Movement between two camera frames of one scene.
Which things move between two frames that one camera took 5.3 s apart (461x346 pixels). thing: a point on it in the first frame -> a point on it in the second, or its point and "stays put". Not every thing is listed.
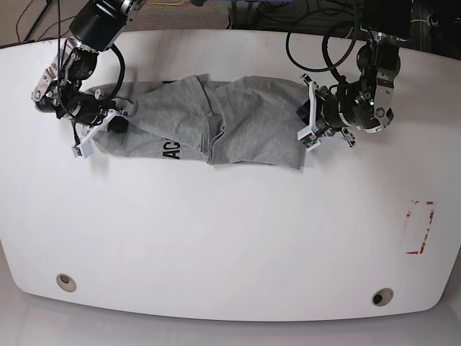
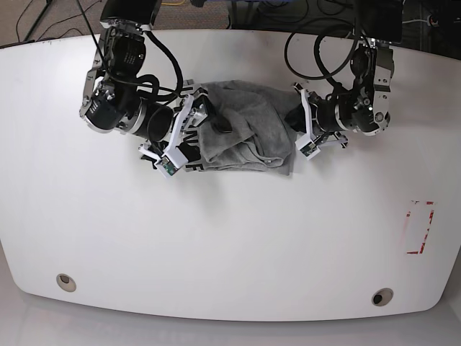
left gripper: [116, 121] -> [194, 111]
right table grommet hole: [382, 296] stays put
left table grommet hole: [66, 282] stays put
